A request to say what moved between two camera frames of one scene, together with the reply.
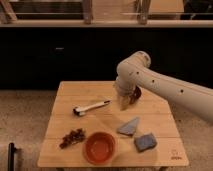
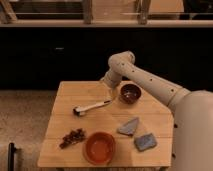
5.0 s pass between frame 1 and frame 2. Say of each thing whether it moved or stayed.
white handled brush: stayed
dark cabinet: stayed
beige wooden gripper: moved
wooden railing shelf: stayed
